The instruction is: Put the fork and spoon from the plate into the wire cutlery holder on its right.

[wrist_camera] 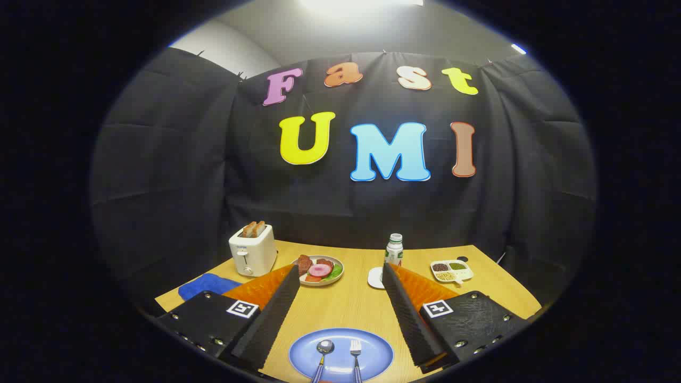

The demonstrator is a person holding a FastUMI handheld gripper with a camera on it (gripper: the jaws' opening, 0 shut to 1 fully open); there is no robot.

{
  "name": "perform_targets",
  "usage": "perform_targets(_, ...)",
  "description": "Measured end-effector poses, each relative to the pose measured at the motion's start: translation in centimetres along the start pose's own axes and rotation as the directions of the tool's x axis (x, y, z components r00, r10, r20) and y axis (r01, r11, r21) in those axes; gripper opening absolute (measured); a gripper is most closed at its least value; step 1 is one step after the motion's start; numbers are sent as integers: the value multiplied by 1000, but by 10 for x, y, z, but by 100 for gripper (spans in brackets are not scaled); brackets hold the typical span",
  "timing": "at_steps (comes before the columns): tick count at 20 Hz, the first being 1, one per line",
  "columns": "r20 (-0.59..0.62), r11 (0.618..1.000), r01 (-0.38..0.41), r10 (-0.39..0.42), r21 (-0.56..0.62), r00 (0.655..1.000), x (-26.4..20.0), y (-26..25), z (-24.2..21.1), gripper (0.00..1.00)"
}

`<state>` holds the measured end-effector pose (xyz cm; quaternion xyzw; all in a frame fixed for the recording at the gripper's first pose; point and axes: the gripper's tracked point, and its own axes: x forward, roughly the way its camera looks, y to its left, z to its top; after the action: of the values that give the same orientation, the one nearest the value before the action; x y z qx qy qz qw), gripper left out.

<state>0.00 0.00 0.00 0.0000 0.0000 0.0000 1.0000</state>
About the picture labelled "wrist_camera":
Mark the grey oval food plate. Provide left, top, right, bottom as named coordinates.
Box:
left=291, top=255, right=345, bottom=287

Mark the white and green bottle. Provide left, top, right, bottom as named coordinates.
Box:
left=384, top=233, right=404, bottom=267

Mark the blue round plate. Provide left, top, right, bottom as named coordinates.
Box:
left=288, top=328, right=395, bottom=383

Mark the white toaster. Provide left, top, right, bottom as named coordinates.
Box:
left=229, top=223, right=278, bottom=277

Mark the blue folded cloth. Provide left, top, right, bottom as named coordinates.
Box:
left=178, top=273, right=243, bottom=302

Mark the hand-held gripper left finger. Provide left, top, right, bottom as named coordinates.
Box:
left=156, top=264, right=301, bottom=373

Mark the fork with checkered handle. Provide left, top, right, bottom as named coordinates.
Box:
left=350, top=340, right=363, bottom=383

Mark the spoon with checkered handle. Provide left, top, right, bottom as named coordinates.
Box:
left=311, top=339, right=335, bottom=383

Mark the large ceiling light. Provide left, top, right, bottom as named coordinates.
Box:
left=298, top=0, right=425, bottom=16

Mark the white divided tray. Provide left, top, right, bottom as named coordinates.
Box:
left=430, top=260, right=474, bottom=286

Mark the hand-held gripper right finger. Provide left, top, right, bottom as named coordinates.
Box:
left=381, top=262, right=533, bottom=374

